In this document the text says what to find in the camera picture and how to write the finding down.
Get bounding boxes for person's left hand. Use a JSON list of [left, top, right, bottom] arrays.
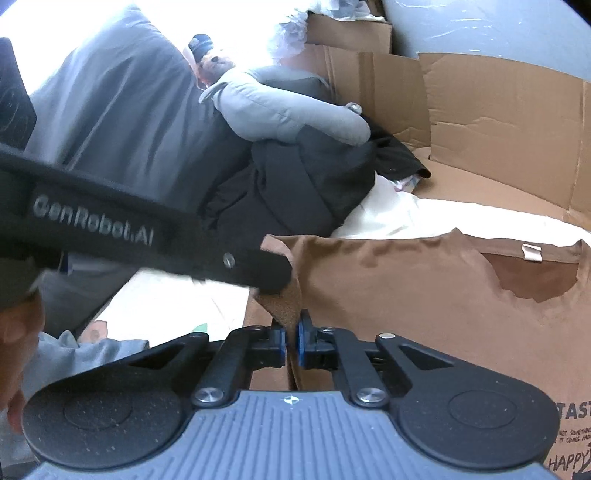
[[0, 293, 47, 435]]

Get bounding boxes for grey neck pillow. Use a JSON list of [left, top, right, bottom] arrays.
[[198, 65, 372, 146]]

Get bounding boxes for brown printed t-shirt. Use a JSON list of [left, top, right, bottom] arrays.
[[242, 228, 591, 480]]

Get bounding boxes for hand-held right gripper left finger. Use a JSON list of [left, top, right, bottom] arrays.
[[129, 318, 288, 408]]

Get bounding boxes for white fluffy pillow in plastic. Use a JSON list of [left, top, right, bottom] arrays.
[[265, 0, 389, 65]]

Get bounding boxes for grey-blue garment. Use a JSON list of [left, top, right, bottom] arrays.
[[0, 330, 151, 467]]

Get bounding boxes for dark grey black clothes pile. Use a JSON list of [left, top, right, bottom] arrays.
[[23, 4, 250, 333]]

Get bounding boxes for cream bear printed blanket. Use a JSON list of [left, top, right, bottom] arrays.
[[78, 178, 591, 344]]

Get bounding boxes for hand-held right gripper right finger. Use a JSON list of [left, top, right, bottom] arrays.
[[296, 310, 455, 408]]

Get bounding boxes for small teddy bear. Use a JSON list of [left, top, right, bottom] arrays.
[[182, 34, 236, 90]]

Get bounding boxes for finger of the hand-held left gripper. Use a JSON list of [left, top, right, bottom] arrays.
[[198, 219, 294, 296]]

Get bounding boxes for brown cardboard sheet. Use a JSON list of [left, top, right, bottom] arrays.
[[295, 9, 591, 241]]

